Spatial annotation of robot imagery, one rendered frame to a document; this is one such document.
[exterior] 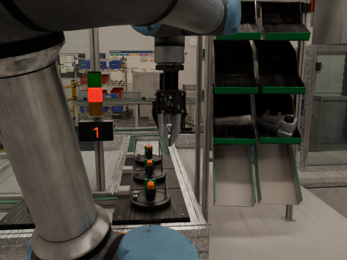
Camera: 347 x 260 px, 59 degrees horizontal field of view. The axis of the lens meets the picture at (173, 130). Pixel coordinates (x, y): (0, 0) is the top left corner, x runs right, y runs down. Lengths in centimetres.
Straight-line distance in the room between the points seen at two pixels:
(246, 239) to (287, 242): 13
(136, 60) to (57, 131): 1119
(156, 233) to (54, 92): 26
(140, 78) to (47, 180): 796
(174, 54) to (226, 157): 49
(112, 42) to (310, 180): 1045
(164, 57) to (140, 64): 1079
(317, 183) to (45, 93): 163
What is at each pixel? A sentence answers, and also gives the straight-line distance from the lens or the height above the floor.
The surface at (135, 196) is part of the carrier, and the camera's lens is 106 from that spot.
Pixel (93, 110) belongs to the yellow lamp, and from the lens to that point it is 112.
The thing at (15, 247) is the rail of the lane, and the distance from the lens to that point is 103.
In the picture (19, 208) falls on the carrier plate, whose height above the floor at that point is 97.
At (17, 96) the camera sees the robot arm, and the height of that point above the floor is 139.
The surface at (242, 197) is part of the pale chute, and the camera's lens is 105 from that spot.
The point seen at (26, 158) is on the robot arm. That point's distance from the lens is 39.
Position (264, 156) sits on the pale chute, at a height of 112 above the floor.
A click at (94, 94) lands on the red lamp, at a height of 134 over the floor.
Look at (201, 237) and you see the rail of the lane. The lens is 97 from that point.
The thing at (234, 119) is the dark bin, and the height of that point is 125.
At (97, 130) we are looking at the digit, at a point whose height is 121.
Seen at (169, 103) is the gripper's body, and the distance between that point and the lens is 75.
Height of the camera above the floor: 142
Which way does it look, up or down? 11 degrees down
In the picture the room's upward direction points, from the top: straight up
